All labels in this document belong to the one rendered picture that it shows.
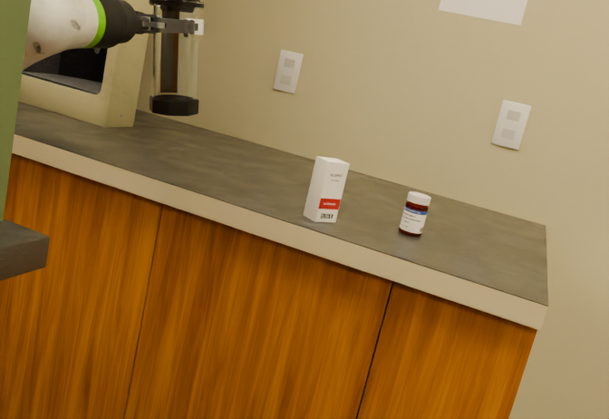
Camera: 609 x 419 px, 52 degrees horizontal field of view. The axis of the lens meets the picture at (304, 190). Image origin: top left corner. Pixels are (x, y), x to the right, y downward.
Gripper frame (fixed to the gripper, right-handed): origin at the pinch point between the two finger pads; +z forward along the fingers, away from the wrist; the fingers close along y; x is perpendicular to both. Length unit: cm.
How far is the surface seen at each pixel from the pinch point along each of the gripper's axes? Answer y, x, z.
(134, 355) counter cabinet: -7, 63, -20
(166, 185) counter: -12.2, 27.5, -18.9
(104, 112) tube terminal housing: 26.7, 22.5, 10.8
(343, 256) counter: -46, 33, -19
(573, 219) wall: -82, 38, 55
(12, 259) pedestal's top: -22, 25, -62
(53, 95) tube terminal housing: 42.6, 20.6, 10.5
